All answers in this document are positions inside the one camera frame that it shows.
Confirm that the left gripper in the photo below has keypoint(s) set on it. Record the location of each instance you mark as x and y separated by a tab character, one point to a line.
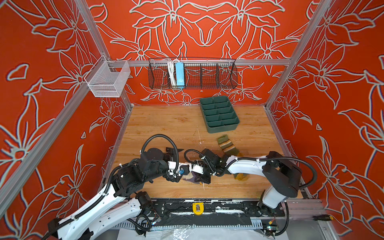
170	175

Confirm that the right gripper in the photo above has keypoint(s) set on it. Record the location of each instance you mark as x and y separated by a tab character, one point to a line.
204	181

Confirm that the purple striped sock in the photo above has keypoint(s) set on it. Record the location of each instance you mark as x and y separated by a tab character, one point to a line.
192	177

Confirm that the green striped sock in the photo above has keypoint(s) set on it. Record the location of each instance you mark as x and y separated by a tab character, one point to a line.
230	149

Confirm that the green compartment tray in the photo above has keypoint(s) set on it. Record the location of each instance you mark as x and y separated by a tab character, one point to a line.
219	114

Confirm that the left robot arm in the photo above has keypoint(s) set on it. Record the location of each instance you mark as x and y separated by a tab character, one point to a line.
122	197

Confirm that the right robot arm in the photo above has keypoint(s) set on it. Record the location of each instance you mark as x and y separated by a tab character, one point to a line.
286	175

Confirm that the light blue box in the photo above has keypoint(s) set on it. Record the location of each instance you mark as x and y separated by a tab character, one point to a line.
180	75

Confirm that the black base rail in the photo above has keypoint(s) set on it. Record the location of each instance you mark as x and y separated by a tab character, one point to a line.
226	213

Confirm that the black wire wall basket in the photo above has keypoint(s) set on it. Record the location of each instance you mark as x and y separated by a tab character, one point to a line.
200	73

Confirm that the clear plastic wall bin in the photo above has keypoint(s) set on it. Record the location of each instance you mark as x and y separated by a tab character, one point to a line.
107	79

